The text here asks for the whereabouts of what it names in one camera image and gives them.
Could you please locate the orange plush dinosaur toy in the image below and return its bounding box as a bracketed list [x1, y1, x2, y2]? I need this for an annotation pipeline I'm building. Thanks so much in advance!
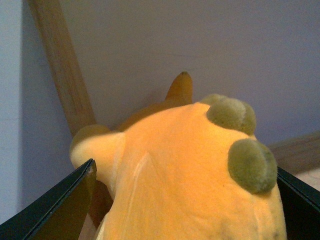
[70, 72, 287, 240]

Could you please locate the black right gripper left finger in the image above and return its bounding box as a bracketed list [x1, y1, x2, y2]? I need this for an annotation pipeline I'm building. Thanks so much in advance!
[0, 159, 97, 240]

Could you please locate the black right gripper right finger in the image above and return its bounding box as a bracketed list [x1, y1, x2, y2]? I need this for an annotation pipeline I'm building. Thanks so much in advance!
[277, 167, 320, 240]

